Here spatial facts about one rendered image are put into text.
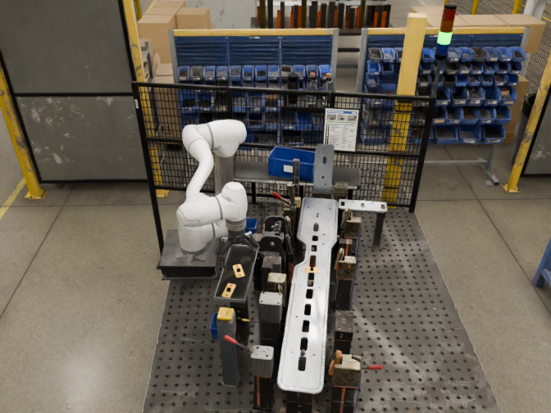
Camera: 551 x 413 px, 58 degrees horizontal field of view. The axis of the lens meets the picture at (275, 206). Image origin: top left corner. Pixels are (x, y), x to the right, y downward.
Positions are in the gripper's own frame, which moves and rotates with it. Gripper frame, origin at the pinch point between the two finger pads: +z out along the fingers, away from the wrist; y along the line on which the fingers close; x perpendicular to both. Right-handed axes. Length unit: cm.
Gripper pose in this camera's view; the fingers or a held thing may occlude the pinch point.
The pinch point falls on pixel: (238, 261)
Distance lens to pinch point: 229.2
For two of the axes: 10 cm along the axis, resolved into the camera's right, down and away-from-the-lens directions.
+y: 9.5, -1.7, 2.5
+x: -3.0, -5.5, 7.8
